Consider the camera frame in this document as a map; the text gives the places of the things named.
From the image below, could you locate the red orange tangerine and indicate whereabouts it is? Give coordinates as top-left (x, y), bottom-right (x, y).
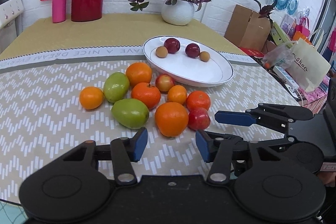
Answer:
top-left (186, 90), bottom-right (211, 111)

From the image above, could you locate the small orange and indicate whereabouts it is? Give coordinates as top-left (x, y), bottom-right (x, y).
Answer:
top-left (79, 86), bottom-right (104, 110)
top-left (167, 85), bottom-right (188, 105)

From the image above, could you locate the green mango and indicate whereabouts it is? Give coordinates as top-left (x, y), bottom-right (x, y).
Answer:
top-left (103, 72), bottom-right (130, 103)
top-left (111, 98), bottom-right (149, 130)

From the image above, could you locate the large orange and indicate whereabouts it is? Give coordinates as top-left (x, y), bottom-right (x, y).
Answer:
top-left (125, 62), bottom-right (152, 87)
top-left (155, 102), bottom-right (189, 137)

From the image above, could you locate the small brown longan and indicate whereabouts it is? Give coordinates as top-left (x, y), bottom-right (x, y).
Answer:
top-left (199, 51), bottom-right (211, 62)
top-left (155, 46), bottom-right (169, 59)

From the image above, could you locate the dark red plum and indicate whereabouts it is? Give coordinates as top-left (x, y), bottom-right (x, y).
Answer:
top-left (163, 38), bottom-right (181, 54)
top-left (185, 43), bottom-right (201, 59)

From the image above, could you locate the green mango front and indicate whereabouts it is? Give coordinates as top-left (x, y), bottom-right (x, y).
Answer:
top-left (111, 98), bottom-right (149, 130)

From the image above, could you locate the large orange front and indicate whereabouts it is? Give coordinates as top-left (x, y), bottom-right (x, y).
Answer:
top-left (155, 102), bottom-right (189, 137)

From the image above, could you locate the tangerine with stem centre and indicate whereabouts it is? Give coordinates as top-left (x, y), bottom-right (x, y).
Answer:
top-left (131, 83), bottom-right (161, 110)

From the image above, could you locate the red yellow apple centre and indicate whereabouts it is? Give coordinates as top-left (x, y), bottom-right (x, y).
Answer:
top-left (155, 74), bottom-right (175, 93)

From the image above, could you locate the red envelope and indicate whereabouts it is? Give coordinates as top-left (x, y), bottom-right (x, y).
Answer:
top-left (240, 47), bottom-right (264, 58)

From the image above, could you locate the white oval plate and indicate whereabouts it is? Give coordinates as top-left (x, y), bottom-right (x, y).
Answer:
top-left (142, 36), bottom-right (234, 88)

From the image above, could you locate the clear plastic bag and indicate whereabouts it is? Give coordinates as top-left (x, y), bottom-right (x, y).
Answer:
top-left (261, 41), bottom-right (298, 69)

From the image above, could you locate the white paper bag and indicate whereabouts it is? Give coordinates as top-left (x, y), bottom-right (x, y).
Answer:
top-left (286, 38), bottom-right (331, 93)

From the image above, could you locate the brown cardboard box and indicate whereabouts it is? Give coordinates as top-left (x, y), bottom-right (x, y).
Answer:
top-left (224, 5), bottom-right (271, 52)

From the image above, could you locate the orange gift bag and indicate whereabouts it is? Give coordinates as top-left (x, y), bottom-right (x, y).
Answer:
top-left (292, 31), bottom-right (311, 44)

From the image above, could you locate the pink gift bag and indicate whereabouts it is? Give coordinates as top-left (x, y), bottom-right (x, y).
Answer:
top-left (295, 16), bottom-right (310, 37)

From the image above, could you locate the purple plant behind box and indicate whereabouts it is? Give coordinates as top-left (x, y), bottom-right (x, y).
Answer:
top-left (254, 0), bottom-right (277, 28)

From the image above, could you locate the white ribbed plant pot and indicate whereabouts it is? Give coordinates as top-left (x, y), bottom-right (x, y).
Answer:
top-left (161, 0), bottom-right (195, 26)

